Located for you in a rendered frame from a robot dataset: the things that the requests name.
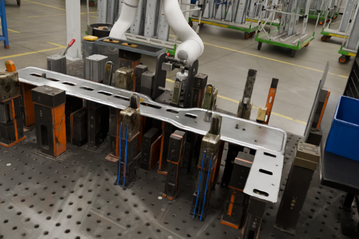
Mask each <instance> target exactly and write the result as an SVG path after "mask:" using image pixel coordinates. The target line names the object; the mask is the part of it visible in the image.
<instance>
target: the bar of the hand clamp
mask: <svg viewBox="0 0 359 239"><path fill-rule="evenodd" d="M256 75H257V69H252V68H249V70H248V74H247V79H246V84H245V88H244V93H243V98H242V101H241V105H240V106H241V107H242V106H243V102H244V99H245V98H249V99H248V104H247V108H249V103H250V101H251V97H252V92H253V88H254V83H255V79H256Z"/></svg>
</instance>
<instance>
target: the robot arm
mask: <svg viewBox="0 0 359 239"><path fill-rule="evenodd" d="M139 1H140V0H124V1H123V6H122V10H121V14H120V17H119V19H118V21H117V22H116V23H115V24H114V26H113V27H112V29H111V32H110V35H109V37H114V38H119V39H124V40H127V38H126V36H125V32H126V31H127V29H128V28H129V27H130V26H131V25H132V24H133V22H134V19H135V15H136V12H137V9H138V5H139ZM162 2H163V13H164V16H165V18H166V20H167V22H168V24H169V26H170V28H171V29H172V31H173V32H174V33H175V34H176V35H177V36H178V37H179V38H180V40H181V41H182V44H180V45H179V46H178V48H177V49H176V52H175V59H181V60H186V61H187V62H188V64H187V65H185V67H189V65H190V62H191V61H192V60H193V59H196V58H197V57H199V56H200V55H201V54H202V53H203V50H204V45H203V42H202V40H201V39H200V37H199V36H198V35H197V34H196V32H195V31H194V30H193V29H192V28H191V27H190V26H189V24H188V23H187V21H186V19H185V17H184V15H183V13H182V11H181V9H180V6H179V4H178V0H162ZM108 49H109V50H110V51H113V52H115V51H118V52H119V49H117V48H114V47H109V46H108Z"/></svg>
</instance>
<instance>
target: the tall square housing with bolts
mask: <svg viewBox="0 0 359 239"><path fill-rule="evenodd" d="M107 62H108V57H107V56H104V55H99V54H94V55H91V56H89V57H86V58H85V67H86V80H89V81H93V82H97V83H102V84H103V81H104V73H105V65H106V63H107ZM87 90H89V91H93V89H90V88H87Z"/></svg>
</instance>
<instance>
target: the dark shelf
mask: <svg viewBox="0 0 359 239"><path fill-rule="evenodd" d="M339 98H340V97H339V96H335V95H330V96H329V99H328V102H327V105H326V108H325V111H324V115H323V118H322V121H321V124H320V127H319V129H320V130H322V134H323V136H322V139H321V142H320V144H319V147H320V154H321V156H320V159H319V172H320V181H321V185H323V186H327V187H331V188H334V189H338V190H341V191H344V192H348V193H351V194H354V195H358V196H359V162H358V161H355V160H352V159H350V158H346V157H343V156H340V155H337V154H334V153H331V152H327V151H325V150H324V149H325V145H326V140H327V137H328V135H329V131H330V128H331V123H332V120H333V117H334V113H335V110H336V108H337V105H338V102H339Z"/></svg>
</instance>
